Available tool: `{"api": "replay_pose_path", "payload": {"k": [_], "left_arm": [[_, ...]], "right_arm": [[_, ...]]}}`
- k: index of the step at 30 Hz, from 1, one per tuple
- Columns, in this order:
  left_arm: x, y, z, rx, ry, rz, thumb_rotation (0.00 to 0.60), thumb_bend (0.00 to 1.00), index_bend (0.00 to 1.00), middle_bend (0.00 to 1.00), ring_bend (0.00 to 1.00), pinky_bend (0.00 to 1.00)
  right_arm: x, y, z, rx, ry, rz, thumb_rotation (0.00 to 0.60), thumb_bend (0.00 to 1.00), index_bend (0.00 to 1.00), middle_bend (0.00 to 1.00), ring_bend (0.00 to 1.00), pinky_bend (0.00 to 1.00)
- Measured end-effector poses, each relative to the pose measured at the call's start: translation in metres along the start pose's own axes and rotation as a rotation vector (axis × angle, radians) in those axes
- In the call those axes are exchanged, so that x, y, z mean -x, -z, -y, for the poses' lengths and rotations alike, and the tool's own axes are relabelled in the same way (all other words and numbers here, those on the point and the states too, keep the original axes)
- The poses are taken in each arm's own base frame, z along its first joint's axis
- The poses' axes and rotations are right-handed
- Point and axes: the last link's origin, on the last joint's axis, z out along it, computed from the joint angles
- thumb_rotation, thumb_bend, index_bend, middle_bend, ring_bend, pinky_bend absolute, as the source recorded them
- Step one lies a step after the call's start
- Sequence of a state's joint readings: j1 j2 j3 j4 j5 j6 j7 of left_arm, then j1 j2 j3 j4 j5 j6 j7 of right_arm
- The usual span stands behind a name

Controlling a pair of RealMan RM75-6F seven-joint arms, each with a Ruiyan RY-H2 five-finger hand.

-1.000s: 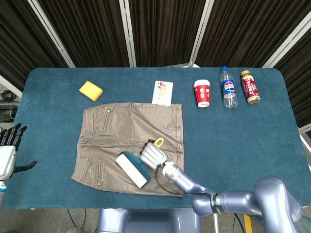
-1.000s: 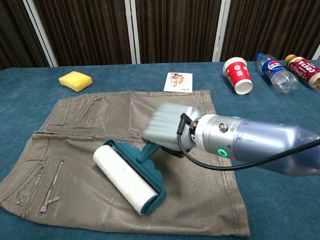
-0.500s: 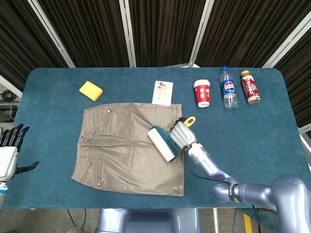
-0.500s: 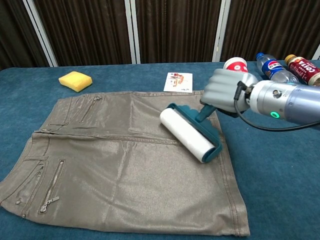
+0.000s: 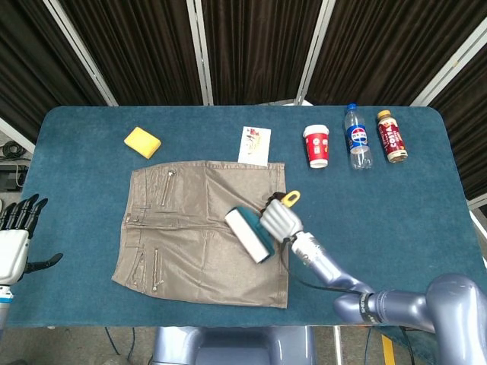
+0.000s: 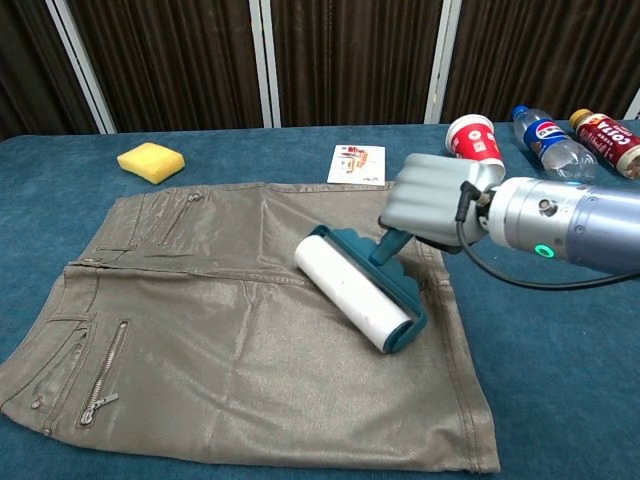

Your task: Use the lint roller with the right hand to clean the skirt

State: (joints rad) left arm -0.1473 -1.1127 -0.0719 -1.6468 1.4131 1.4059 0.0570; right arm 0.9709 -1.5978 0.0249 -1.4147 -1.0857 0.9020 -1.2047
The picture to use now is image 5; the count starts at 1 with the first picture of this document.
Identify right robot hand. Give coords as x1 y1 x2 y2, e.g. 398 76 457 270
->
259 192 304 243

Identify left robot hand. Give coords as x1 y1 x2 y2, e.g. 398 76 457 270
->
0 193 64 285

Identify teal lint roller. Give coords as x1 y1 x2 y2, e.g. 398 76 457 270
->
224 189 301 265

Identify brown skirt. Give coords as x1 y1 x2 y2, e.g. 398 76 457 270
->
111 160 290 309

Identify blue table cloth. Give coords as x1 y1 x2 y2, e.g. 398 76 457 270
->
0 105 487 358

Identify white printed card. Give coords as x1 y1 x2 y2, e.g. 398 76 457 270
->
237 125 272 167

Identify red paper cup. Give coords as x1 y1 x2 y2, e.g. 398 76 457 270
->
302 124 331 170

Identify Pepsi plastic bottle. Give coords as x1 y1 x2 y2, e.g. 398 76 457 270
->
344 102 374 171

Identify robot torso base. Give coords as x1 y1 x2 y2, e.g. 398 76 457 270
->
150 325 317 365

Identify Costa coffee bottle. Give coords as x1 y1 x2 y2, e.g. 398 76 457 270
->
376 109 409 164

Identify yellow sponge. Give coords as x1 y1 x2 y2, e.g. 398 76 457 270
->
123 126 162 159

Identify folding screen partition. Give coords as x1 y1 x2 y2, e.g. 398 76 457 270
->
0 0 487 202

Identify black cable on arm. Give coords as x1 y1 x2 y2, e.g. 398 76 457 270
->
281 235 366 294

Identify black equipment with cables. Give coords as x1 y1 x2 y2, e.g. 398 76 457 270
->
0 139 31 191

